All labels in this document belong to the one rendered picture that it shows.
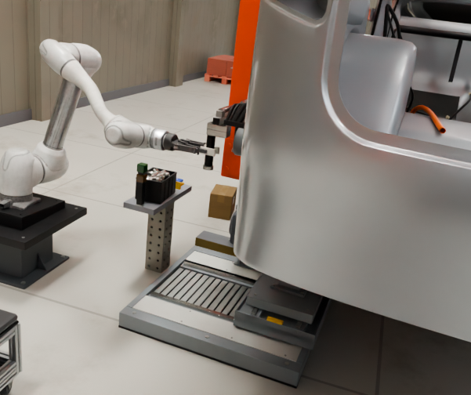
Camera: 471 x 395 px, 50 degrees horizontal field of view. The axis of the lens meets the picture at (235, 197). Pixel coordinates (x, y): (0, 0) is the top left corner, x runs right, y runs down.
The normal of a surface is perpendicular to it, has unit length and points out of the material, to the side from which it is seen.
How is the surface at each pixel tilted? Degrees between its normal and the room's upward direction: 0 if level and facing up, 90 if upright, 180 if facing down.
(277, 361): 0
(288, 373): 90
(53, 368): 0
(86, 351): 0
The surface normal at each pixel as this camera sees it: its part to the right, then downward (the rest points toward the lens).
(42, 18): 0.95, 0.21
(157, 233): -0.35, 0.29
